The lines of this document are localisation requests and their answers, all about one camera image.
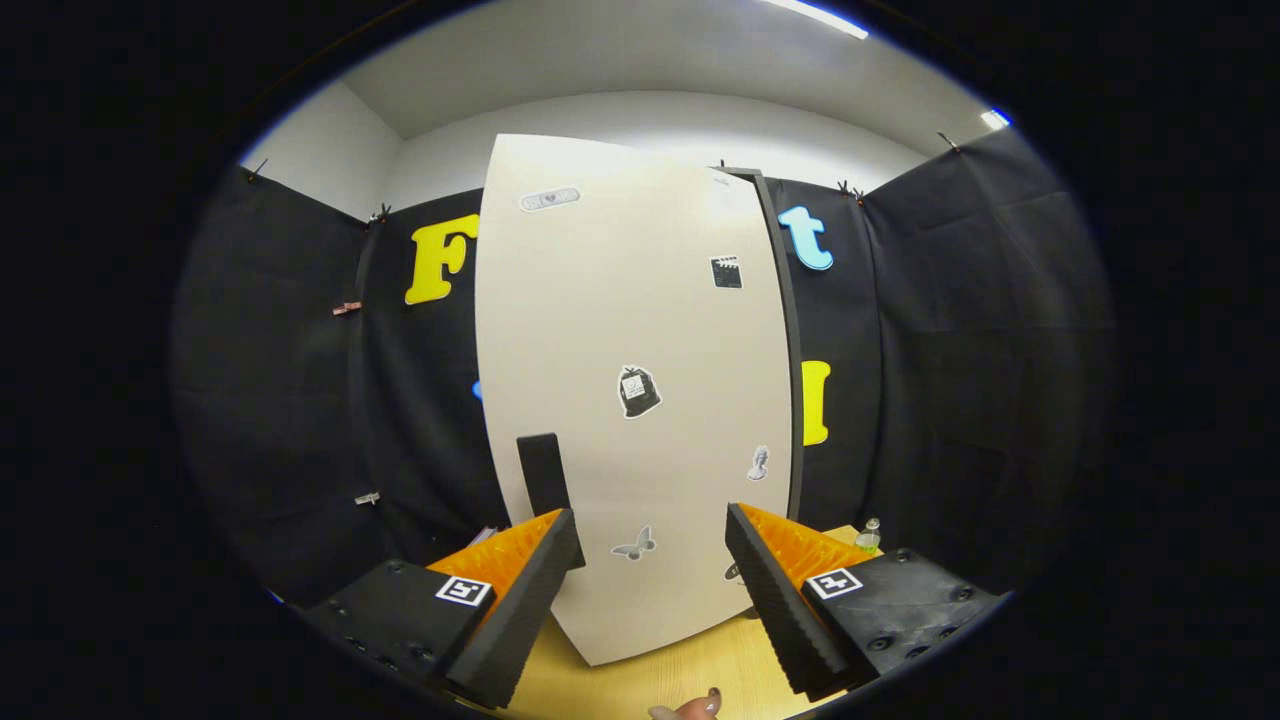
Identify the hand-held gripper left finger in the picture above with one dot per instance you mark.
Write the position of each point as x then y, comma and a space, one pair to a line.
520, 620

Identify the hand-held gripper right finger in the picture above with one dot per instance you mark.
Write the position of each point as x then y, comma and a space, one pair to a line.
780, 620

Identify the grey shoe cabinet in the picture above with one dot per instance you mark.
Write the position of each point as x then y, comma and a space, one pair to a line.
793, 330

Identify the beige shoe cabinet door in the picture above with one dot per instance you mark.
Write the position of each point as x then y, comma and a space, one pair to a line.
600, 300

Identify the white paperback book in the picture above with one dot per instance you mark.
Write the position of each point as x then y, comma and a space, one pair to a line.
483, 535

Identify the green drink bottle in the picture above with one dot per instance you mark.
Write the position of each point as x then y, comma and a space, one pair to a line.
868, 537

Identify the black backdrop cloth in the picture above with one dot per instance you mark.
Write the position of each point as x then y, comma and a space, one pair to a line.
300, 400

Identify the small ceiling light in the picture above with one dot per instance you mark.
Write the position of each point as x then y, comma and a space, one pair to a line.
995, 119

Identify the long ceiling light strip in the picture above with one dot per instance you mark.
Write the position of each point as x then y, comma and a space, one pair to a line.
815, 15

